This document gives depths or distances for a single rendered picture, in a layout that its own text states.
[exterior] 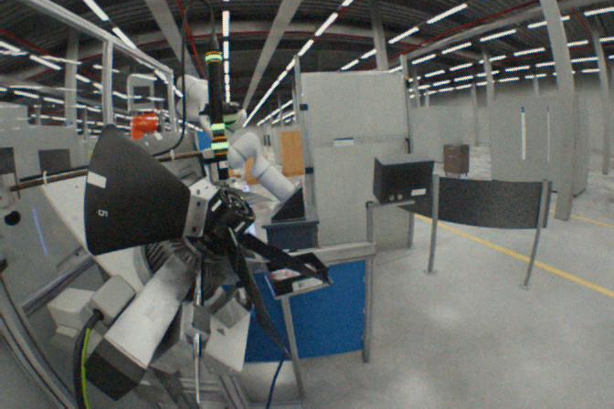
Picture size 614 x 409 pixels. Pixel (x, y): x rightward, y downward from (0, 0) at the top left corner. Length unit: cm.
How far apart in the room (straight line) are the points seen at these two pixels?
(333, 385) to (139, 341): 134
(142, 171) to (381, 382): 155
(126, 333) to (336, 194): 238
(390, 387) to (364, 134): 218
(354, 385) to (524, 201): 181
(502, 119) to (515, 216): 475
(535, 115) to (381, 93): 448
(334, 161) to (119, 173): 226
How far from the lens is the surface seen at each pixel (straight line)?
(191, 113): 131
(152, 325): 46
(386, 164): 106
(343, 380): 166
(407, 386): 165
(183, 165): 71
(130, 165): 47
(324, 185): 255
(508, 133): 678
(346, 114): 256
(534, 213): 237
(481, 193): 223
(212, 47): 74
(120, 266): 66
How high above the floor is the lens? 137
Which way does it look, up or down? 10 degrees down
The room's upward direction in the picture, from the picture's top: 5 degrees counter-clockwise
